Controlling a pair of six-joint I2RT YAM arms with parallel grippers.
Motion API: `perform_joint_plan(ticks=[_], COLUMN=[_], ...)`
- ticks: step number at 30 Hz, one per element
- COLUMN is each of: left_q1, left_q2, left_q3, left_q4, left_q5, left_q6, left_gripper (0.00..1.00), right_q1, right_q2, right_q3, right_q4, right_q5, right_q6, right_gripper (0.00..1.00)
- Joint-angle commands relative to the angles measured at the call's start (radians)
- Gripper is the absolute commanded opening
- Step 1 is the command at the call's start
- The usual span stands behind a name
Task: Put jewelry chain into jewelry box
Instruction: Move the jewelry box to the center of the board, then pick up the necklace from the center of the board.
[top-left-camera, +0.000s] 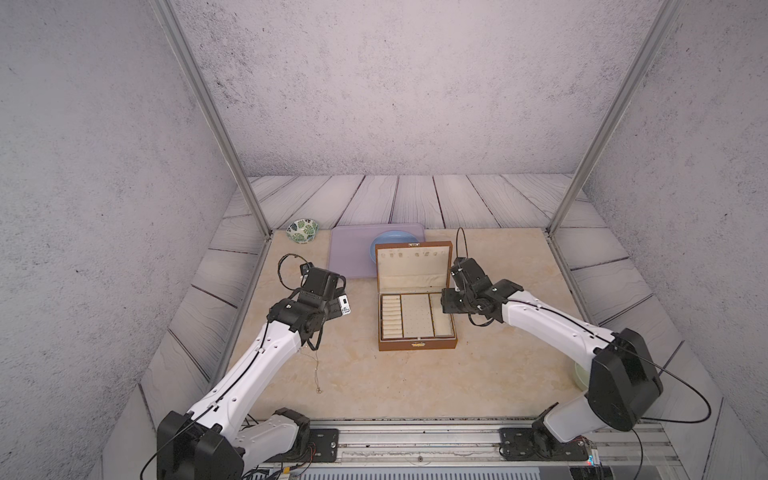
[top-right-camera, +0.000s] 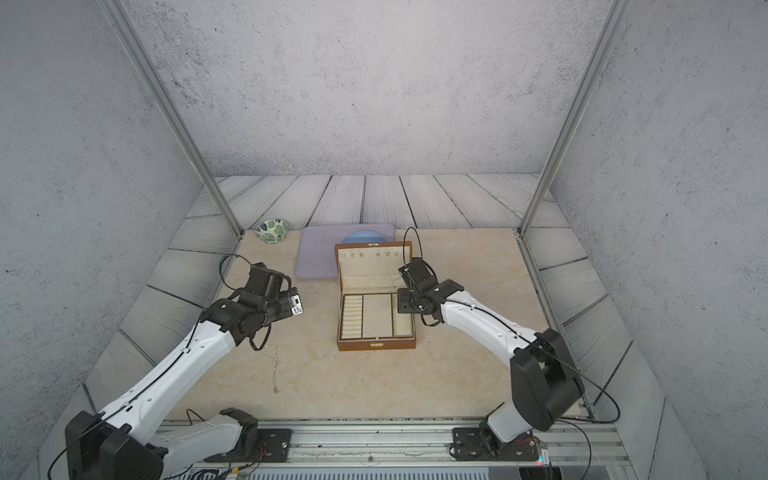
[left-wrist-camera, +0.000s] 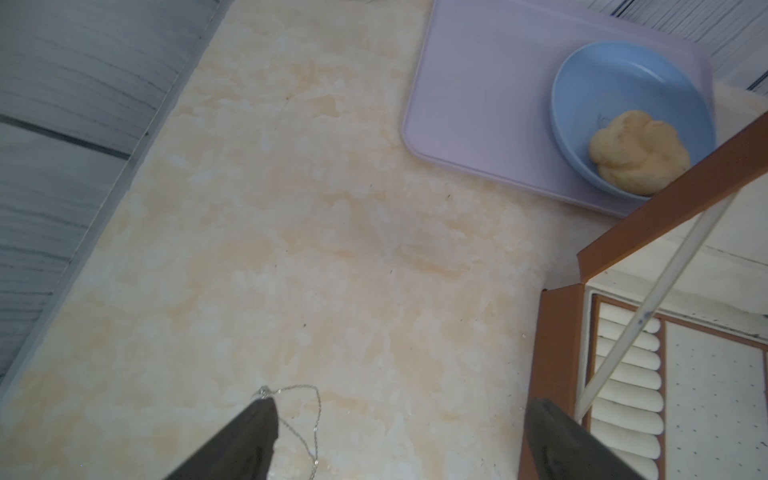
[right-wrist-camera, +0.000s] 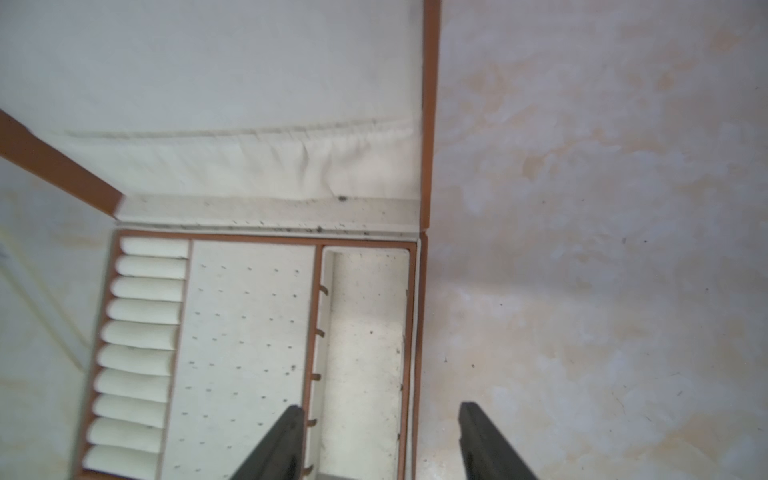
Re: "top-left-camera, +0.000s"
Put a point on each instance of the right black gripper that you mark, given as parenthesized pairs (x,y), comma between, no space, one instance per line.
(447,301)

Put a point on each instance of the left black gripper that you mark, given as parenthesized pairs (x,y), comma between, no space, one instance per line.
(335,306)

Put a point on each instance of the brown wooden jewelry box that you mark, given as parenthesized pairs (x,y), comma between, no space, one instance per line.
(411,278)

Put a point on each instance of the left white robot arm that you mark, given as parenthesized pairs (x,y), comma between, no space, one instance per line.
(210,440)

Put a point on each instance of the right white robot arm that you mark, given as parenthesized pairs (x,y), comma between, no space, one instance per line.
(624,381)

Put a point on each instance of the lilac plastic tray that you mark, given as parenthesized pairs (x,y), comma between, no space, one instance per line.
(351,247)

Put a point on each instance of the green leaf pattern bowl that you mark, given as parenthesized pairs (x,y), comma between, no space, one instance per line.
(302,231)

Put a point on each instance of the blue plate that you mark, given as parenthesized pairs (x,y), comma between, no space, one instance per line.
(392,237)

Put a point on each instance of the pale green bowl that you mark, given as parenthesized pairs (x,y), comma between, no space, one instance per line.
(581,377)

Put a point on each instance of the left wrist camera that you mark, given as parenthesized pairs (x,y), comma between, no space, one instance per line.
(344,305)

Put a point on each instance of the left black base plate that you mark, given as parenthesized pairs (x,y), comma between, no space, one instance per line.
(315,445)

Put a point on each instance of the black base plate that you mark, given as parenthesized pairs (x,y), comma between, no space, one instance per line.
(528,444)
(315,445)

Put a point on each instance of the aluminium mounting rail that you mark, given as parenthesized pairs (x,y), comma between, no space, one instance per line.
(470,450)

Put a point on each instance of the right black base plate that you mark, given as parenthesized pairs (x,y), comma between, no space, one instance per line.
(528,444)

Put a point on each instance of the left aluminium frame post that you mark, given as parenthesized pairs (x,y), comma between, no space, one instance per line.
(174,33)

